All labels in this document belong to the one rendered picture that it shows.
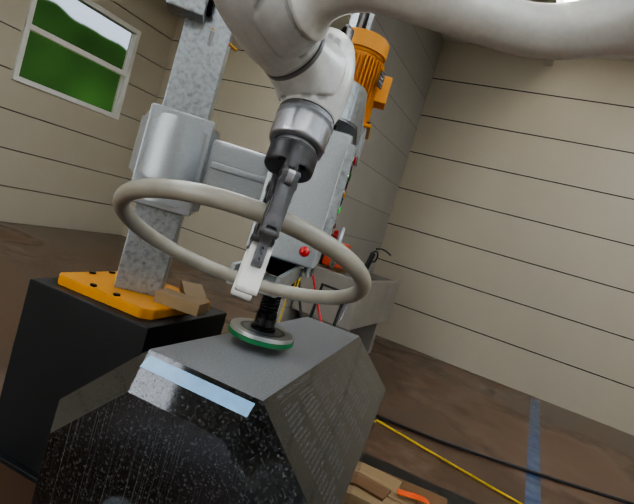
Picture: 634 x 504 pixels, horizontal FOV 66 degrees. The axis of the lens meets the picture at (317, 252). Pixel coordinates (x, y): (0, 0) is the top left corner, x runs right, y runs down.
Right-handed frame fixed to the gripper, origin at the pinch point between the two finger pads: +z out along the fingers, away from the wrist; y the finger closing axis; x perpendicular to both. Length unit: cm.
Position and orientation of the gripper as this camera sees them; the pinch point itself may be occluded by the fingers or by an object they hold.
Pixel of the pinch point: (250, 272)
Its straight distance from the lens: 67.4
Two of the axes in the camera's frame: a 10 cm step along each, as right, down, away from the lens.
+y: -3.0, 2.3, 9.2
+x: -9.1, -3.6, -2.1
